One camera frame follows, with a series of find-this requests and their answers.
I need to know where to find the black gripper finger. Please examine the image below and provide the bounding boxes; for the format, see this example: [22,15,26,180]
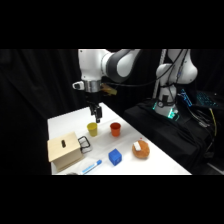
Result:
[89,104,97,117]
[94,104,103,124]

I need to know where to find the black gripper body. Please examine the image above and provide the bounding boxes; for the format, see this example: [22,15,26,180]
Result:
[85,90,101,116]

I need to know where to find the blue cube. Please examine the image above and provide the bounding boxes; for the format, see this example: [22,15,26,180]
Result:
[108,148,123,167]

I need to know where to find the yellow plastic cup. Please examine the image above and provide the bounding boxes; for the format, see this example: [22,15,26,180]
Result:
[86,122,99,138]

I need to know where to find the orange plastic cup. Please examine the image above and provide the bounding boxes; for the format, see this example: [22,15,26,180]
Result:
[109,122,122,138]

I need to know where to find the wooden box with slot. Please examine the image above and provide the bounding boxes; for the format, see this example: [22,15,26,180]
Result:
[46,131,83,172]

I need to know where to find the blue white marker pen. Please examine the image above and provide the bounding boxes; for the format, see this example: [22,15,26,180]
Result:
[78,159,103,176]

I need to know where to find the black robot stand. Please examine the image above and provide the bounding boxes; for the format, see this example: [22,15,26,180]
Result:
[122,98,224,176]

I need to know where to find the black wire clip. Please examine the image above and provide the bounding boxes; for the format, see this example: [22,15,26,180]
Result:
[77,135,93,154]

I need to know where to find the black cable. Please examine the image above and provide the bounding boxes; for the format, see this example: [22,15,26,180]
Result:
[105,48,186,89]

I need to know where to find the yellow cable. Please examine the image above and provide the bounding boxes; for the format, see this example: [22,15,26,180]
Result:
[209,108,218,138]

